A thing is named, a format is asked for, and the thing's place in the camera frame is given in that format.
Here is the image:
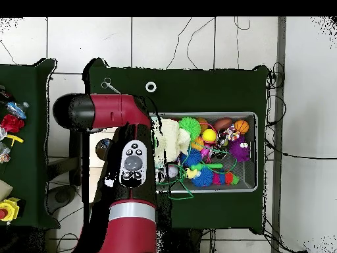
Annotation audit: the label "large green spiky toy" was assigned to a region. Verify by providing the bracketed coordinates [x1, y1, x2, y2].
[178, 116, 201, 141]

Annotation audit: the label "red crumpled item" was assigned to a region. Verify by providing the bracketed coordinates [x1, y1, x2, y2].
[1, 113, 25, 133]

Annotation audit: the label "brown football toy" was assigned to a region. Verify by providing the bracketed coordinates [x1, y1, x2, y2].
[213, 118, 234, 132]

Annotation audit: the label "yellow emergency stop button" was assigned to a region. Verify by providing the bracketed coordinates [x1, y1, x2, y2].
[0, 197, 21, 224]

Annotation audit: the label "dark green tablecloth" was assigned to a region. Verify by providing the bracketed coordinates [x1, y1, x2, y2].
[82, 58, 269, 235]
[0, 58, 60, 229]

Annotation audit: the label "purple spiky monster toy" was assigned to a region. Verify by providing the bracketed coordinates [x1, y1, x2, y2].
[228, 135, 251, 163]

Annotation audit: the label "thin black cable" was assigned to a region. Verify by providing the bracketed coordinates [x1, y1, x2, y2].
[186, 16, 216, 70]
[265, 141, 337, 161]
[165, 16, 193, 70]

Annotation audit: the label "orange basketball toy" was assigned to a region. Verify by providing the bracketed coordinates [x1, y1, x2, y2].
[234, 120, 250, 135]

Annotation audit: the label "clear plastic packet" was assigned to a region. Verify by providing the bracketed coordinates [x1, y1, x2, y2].
[0, 142, 11, 164]

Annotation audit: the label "silver scissors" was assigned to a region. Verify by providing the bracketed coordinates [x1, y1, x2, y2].
[101, 77, 121, 94]

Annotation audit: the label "colourful spotted cloth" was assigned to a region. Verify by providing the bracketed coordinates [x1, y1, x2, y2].
[222, 123, 241, 142]

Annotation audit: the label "wire mesh bin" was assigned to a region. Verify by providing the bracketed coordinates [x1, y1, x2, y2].
[149, 112, 258, 194]

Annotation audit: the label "cream knitted cloth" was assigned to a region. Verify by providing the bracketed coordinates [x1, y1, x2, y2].
[155, 119, 191, 163]

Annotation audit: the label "blue spiky ball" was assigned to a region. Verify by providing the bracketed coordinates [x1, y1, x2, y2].
[181, 148, 202, 169]

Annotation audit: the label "yellow smiley ball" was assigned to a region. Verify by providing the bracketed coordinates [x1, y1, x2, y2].
[201, 128, 217, 143]

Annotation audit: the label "beige box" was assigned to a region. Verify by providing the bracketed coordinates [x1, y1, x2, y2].
[0, 179, 13, 202]

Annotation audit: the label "yellow plastic piece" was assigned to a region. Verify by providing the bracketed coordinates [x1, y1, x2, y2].
[6, 134, 24, 148]

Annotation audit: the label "blue and clear packet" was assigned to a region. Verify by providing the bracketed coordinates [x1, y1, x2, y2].
[6, 101, 30, 119]

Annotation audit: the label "black upright panel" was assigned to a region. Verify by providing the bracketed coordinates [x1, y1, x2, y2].
[69, 128, 84, 185]

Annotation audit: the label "wooden box with three holes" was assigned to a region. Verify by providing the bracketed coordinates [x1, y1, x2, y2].
[88, 128, 117, 204]

